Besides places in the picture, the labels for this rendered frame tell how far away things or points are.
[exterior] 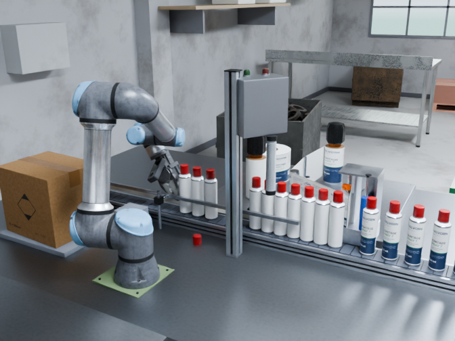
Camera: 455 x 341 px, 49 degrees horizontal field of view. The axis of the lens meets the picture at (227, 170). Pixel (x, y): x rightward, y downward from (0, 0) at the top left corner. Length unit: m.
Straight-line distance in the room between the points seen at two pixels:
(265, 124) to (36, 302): 0.92
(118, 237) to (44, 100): 2.61
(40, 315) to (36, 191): 0.50
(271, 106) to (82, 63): 2.90
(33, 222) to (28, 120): 2.09
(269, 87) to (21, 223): 1.09
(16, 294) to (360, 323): 1.07
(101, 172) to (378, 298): 0.96
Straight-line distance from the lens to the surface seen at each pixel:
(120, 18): 4.72
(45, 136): 4.16
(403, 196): 2.35
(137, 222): 1.60
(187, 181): 2.02
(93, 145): 1.63
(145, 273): 1.66
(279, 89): 1.66
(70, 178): 1.93
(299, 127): 4.34
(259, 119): 1.64
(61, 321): 1.60
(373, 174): 1.78
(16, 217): 2.10
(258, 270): 1.76
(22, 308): 1.70
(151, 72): 4.81
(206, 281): 1.70
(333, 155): 2.33
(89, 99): 1.62
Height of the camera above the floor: 1.72
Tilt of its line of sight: 19 degrees down
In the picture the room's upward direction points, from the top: 1 degrees counter-clockwise
